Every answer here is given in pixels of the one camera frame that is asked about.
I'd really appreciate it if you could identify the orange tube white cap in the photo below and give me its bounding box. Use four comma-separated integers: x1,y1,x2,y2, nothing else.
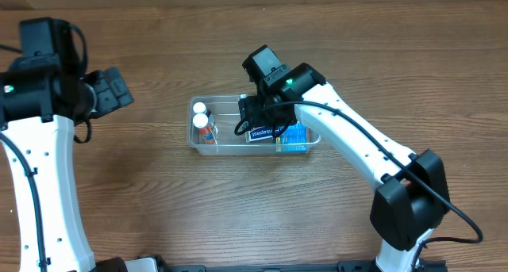
192,113,218,144

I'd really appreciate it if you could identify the clear plastic container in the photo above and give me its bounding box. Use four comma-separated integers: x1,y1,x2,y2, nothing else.
187,95,321,155

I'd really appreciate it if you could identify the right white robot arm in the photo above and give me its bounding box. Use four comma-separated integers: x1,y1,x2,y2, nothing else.
235,45,449,271

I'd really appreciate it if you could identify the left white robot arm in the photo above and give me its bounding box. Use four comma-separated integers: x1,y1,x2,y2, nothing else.
1,17,158,271

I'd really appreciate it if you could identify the blue medicine box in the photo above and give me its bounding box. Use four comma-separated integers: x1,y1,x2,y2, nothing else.
275,122,308,153

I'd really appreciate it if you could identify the white plaster box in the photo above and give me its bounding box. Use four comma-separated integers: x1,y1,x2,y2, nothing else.
246,127,274,143

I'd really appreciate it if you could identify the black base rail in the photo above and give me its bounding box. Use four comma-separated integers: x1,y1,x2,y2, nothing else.
166,259,448,272

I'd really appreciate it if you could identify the black bottle white cap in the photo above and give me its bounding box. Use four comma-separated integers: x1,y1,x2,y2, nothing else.
192,102,215,127

